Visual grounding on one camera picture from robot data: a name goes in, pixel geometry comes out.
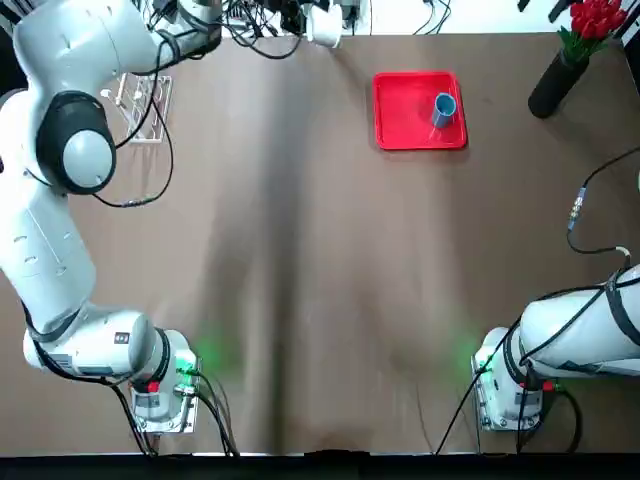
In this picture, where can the blue cup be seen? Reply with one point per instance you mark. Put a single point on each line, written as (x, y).
(444, 112)

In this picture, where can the red artificial tulip bouquet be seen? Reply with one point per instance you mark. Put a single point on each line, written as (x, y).
(595, 22)

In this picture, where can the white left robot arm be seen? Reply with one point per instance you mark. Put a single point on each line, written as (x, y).
(55, 250)

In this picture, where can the red plastic tray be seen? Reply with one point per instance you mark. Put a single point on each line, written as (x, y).
(405, 120)

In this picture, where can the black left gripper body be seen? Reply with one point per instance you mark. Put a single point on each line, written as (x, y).
(292, 17)

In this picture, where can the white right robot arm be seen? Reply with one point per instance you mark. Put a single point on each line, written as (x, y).
(575, 330)

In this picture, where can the black cylindrical vase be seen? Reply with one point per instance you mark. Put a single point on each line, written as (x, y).
(555, 87)

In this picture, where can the white cup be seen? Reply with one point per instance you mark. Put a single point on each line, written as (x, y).
(325, 27)

